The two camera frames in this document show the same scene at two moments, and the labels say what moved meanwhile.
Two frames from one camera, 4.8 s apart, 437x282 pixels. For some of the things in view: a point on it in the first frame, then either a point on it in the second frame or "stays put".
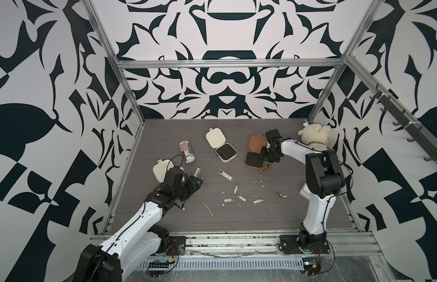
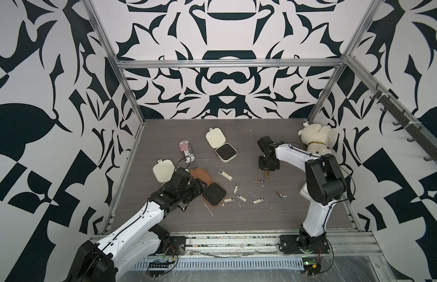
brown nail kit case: (253, 158) to (215, 193)
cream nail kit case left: (161, 168) stays put
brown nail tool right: (279, 194) stays put
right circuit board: (312, 267) stays put
